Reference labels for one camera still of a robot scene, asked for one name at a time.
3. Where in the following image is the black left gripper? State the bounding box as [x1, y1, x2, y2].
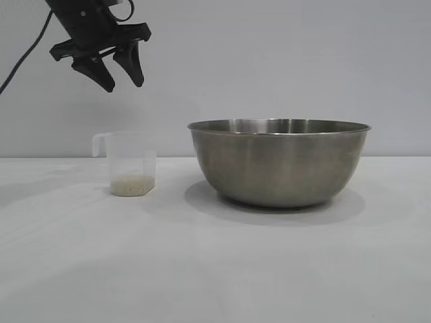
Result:
[45, 0, 152, 94]

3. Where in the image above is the clear plastic measuring cup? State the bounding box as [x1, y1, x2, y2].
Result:
[92, 131, 158, 197]

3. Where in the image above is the white uncooked rice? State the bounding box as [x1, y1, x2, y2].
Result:
[110, 174, 156, 197]

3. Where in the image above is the stainless steel mixing bowl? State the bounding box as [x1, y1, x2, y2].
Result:
[187, 118, 372, 208]

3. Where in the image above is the short black looped cable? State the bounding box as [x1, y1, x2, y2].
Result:
[109, 0, 135, 22]

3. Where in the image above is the long black cable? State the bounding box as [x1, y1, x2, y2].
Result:
[0, 8, 55, 95]

